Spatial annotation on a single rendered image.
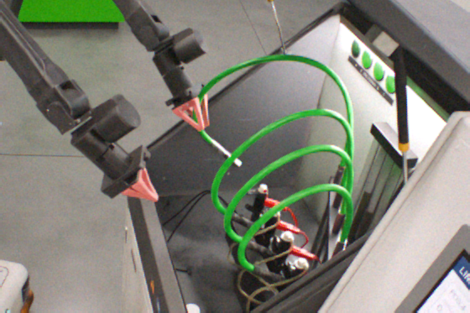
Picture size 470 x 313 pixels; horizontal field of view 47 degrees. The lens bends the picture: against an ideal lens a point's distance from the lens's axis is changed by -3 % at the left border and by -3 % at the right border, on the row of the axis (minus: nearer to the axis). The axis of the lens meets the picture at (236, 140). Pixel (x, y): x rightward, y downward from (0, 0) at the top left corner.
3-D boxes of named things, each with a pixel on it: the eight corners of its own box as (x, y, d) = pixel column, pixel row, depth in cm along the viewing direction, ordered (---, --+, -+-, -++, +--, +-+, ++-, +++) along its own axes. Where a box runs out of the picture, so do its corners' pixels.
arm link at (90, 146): (70, 127, 100) (63, 145, 95) (96, 107, 98) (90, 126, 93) (96, 150, 103) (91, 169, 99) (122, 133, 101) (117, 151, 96)
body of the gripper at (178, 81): (206, 87, 133) (191, 60, 133) (189, 96, 124) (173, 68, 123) (185, 99, 136) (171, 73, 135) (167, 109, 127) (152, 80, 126)
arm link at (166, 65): (154, 54, 132) (146, 56, 127) (178, 39, 130) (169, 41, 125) (169, 78, 133) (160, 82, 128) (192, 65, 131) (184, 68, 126)
